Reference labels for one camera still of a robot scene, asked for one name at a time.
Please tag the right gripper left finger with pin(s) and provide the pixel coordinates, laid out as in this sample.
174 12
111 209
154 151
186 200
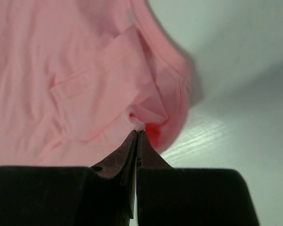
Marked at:
100 195

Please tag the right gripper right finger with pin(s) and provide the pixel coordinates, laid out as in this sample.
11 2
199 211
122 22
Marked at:
168 196

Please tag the pink t shirt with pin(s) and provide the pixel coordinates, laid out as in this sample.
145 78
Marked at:
77 76

